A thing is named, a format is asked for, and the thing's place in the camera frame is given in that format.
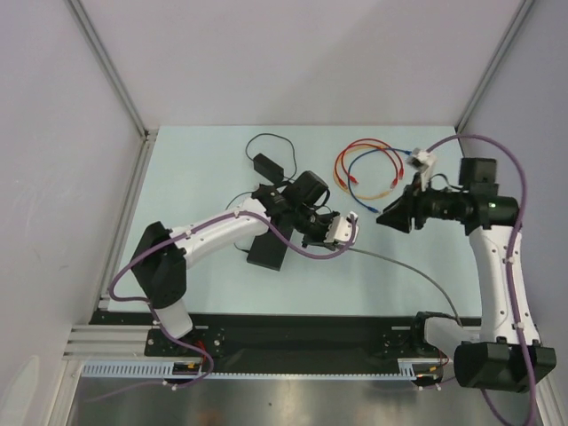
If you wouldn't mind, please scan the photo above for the black network switch box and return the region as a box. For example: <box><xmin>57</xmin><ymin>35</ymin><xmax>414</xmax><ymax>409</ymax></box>
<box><xmin>247</xmin><ymin>229</ymin><xmax>288</xmax><ymax>272</ymax></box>

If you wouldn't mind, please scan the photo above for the grey ethernet cable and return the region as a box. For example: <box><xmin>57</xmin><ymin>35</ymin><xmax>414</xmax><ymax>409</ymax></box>
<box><xmin>341</xmin><ymin>247</ymin><xmax>465</xmax><ymax>329</ymax></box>

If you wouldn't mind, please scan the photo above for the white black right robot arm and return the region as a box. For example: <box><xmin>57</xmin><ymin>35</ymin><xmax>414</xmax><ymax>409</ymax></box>
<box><xmin>376</xmin><ymin>153</ymin><xmax>556</xmax><ymax>393</ymax></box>

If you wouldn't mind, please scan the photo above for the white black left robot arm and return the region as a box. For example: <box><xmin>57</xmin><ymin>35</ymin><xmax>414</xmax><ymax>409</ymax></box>
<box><xmin>130</xmin><ymin>171</ymin><xmax>358</xmax><ymax>355</ymax></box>

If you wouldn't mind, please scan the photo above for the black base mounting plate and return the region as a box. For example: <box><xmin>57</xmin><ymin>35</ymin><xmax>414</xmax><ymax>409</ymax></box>
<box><xmin>88</xmin><ymin>310</ymin><xmax>489</xmax><ymax>376</ymax></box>

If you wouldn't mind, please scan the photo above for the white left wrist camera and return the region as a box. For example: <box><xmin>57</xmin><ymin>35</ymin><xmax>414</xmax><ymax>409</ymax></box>
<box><xmin>324</xmin><ymin>211</ymin><xmax>359</xmax><ymax>244</ymax></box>

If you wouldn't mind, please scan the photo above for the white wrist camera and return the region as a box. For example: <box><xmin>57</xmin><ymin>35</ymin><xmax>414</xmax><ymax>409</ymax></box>
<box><xmin>406</xmin><ymin>148</ymin><xmax>438</xmax><ymax>192</ymax></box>
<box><xmin>324</xmin><ymin>211</ymin><xmax>359</xmax><ymax>244</ymax></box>

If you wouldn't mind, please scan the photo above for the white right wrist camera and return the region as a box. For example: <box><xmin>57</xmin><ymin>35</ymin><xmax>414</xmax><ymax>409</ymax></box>
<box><xmin>406</xmin><ymin>148</ymin><xmax>438</xmax><ymax>192</ymax></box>

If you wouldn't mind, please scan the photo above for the red ethernet cable outer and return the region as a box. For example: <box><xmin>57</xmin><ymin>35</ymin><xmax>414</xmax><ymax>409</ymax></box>
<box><xmin>333</xmin><ymin>138</ymin><xmax>406</xmax><ymax>192</ymax></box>

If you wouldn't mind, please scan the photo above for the blue ethernet cable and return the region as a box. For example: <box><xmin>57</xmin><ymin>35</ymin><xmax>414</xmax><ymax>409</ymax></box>
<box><xmin>347</xmin><ymin>145</ymin><xmax>416</xmax><ymax>215</ymax></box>

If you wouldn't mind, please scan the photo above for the yellow ethernet cable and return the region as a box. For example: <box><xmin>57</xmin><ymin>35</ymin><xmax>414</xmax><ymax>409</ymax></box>
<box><xmin>331</xmin><ymin>153</ymin><xmax>398</xmax><ymax>201</ymax></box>

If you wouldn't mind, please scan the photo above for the white slotted cable duct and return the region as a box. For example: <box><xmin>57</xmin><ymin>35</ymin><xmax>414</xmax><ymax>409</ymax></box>
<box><xmin>82</xmin><ymin>360</ymin><xmax>439</xmax><ymax>381</ymax></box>

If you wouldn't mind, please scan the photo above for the right aluminium frame post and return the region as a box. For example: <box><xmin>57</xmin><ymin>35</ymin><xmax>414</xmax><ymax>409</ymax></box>
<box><xmin>454</xmin><ymin>0</ymin><xmax>537</xmax><ymax>133</ymax></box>

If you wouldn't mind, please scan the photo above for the aluminium frame post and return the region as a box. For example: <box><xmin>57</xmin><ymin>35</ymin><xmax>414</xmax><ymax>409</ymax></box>
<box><xmin>454</xmin><ymin>0</ymin><xmax>537</xmax><ymax>133</ymax></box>
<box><xmin>66</xmin><ymin>0</ymin><xmax>159</xmax><ymax>143</ymax></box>

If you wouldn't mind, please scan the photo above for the aluminium front frame rail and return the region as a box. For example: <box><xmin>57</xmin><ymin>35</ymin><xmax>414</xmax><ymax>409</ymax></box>
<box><xmin>61</xmin><ymin>323</ymin><xmax>551</xmax><ymax>361</ymax></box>

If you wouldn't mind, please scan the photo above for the left aluminium frame post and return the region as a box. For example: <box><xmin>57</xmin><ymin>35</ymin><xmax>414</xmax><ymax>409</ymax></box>
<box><xmin>66</xmin><ymin>0</ymin><xmax>159</xmax><ymax>143</ymax></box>

